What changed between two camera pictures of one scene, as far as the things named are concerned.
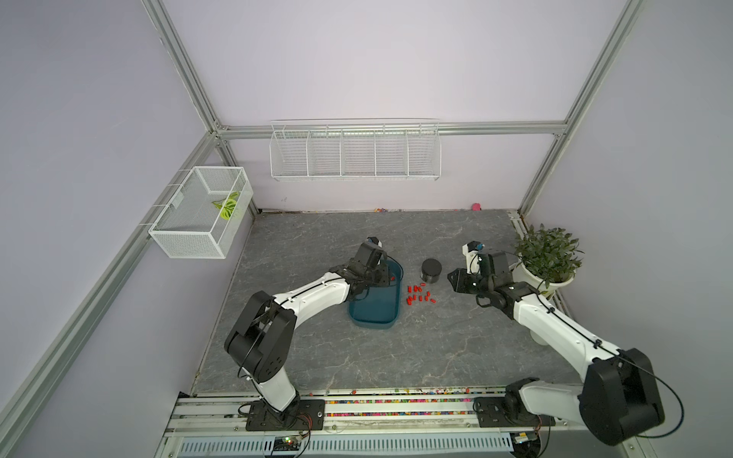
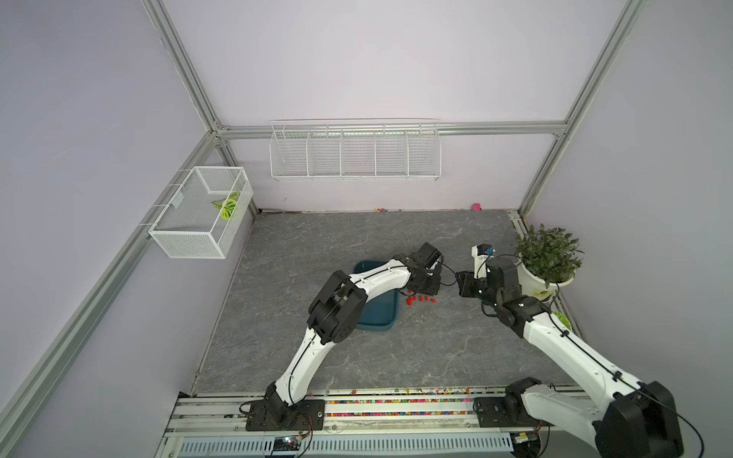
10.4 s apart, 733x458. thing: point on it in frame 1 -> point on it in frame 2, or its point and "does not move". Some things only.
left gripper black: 385,274 -> 433,289
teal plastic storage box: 378,306 does not move
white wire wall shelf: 402,150 does not move
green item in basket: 227,204 does not move
